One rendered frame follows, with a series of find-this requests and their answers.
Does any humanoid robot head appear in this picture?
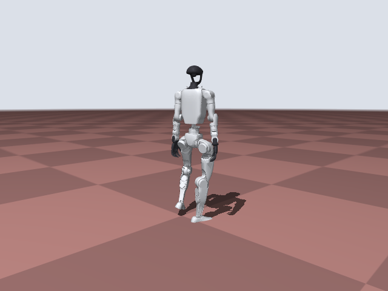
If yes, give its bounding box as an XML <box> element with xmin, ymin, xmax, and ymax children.
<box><xmin>186</xmin><ymin>65</ymin><xmax>203</xmax><ymax>89</ymax></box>

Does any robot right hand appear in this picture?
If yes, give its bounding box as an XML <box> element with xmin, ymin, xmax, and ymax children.
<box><xmin>210</xmin><ymin>138</ymin><xmax>218</xmax><ymax>162</ymax></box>

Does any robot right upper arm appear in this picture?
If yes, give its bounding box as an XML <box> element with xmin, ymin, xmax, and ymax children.
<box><xmin>202</xmin><ymin>90</ymin><xmax>215</xmax><ymax>122</ymax></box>

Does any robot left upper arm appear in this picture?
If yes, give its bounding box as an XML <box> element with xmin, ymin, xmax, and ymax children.
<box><xmin>174</xmin><ymin>91</ymin><xmax>183</xmax><ymax>121</ymax></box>

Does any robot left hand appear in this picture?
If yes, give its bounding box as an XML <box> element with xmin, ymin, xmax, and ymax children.
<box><xmin>171</xmin><ymin>136</ymin><xmax>181</xmax><ymax>158</ymax></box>

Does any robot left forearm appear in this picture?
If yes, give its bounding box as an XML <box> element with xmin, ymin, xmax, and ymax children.
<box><xmin>172</xmin><ymin>117</ymin><xmax>181</xmax><ymax>141</ymax></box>

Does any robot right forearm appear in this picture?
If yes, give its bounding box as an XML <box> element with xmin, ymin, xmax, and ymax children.
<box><xmin>209</xmin><ymin>114</ymin><xmax>218</xmax><ymax>143</ymax></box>

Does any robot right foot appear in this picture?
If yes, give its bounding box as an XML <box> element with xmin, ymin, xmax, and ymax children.
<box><xmin>191</xmin><ymin>215</ymin><xmax>212</xmax><ymax>222</ymax></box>

